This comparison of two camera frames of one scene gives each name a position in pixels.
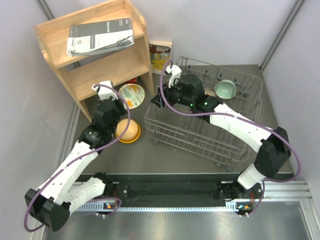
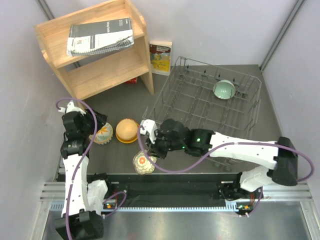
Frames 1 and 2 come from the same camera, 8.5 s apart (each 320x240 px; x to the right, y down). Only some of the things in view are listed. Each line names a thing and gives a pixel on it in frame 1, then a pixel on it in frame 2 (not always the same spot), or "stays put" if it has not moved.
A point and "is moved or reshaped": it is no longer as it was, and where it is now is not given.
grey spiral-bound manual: [100, 36] stays put
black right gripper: [167, 91] → [154, 148]
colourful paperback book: [160, 52] stays put
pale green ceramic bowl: [225, 89] stays put
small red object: [132, 81] stays put
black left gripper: [122, 109] → [101, 119]
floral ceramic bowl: [133, 94] is moved or reshaped
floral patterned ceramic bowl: [209, 92] → [142, 164]
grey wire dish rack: [170, 124] stays put
